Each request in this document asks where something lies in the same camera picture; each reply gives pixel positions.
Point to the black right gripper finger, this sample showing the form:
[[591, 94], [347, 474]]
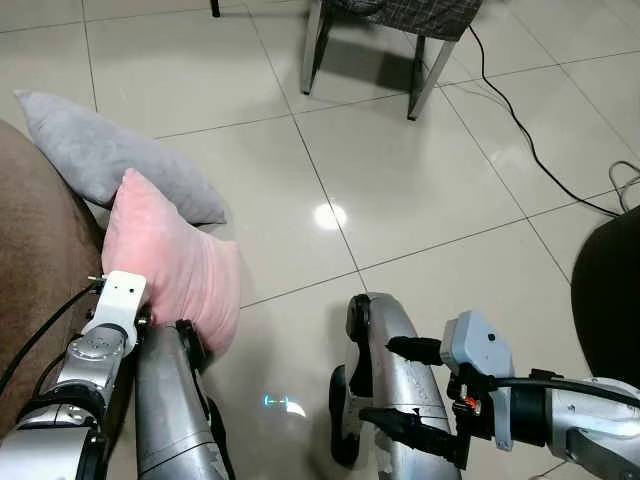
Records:
[[420, 435], [420, 350]]

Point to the pink plush pillow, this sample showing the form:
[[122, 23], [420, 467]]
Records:
[[180, 265]]

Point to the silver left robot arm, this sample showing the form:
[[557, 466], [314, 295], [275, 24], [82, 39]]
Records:
[[75, 375]]

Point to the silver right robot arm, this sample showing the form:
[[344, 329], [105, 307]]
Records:
[[590, 425]]

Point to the brown sofa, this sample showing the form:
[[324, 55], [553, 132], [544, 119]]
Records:
[[40, 250]]

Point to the grey velvet pillow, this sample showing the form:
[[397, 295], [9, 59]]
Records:
[[110, 155]]

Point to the silver left robot leg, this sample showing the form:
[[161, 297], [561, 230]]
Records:
[[170, 410]]

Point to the dark brown round seat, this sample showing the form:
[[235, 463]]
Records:
[[612, 290]]

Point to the black furniture leg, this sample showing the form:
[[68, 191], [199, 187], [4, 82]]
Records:
[[215, 7]]

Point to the grey checked metal-leg chair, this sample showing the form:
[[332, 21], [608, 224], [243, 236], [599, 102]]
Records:
[[400, 15]]

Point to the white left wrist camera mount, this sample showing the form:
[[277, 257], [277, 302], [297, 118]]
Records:
[[120, 298]]

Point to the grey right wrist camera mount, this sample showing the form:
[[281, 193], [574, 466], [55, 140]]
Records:
[[480, 345]]

